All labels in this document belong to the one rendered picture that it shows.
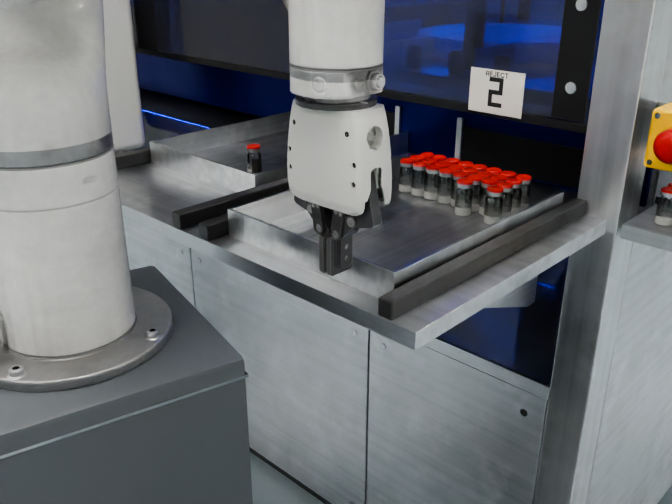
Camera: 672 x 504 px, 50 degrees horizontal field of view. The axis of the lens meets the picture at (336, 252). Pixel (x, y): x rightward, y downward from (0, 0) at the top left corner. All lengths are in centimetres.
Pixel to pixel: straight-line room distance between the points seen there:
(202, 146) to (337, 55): 67
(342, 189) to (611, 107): 42
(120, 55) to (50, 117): 96
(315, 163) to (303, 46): 11
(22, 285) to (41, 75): 18
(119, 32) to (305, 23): 96
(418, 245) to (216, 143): 54
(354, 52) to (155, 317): 32
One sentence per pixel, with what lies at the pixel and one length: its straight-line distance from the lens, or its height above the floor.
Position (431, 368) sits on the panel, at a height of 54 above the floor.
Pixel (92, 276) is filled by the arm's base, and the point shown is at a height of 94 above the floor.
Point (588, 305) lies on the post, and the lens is 104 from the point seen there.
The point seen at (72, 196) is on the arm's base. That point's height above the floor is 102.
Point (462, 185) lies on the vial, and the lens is 93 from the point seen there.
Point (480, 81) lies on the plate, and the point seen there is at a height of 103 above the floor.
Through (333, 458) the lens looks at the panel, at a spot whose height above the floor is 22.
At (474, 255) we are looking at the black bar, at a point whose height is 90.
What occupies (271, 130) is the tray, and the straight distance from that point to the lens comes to 135.
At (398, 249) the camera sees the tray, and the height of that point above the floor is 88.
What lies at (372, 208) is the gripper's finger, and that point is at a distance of 66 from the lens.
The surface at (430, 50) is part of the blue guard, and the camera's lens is 109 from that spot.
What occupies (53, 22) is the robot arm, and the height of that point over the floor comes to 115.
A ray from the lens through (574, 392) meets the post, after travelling 111.
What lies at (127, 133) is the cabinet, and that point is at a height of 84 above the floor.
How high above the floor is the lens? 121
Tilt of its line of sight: 23 degrees down
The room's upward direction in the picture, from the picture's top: straight up
